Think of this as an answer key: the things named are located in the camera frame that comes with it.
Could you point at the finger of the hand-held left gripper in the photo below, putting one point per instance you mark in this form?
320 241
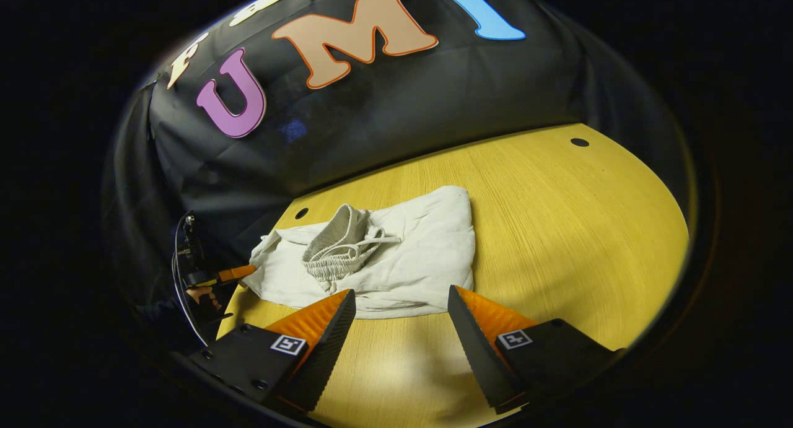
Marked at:
236 272

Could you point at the cream white jeans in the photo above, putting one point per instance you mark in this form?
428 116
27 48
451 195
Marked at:
421 254

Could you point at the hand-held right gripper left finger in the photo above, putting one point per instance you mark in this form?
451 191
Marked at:
325 353

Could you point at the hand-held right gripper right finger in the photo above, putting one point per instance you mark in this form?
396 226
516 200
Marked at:
477 353

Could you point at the black backdrop cloth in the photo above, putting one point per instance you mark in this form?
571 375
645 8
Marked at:
403 100

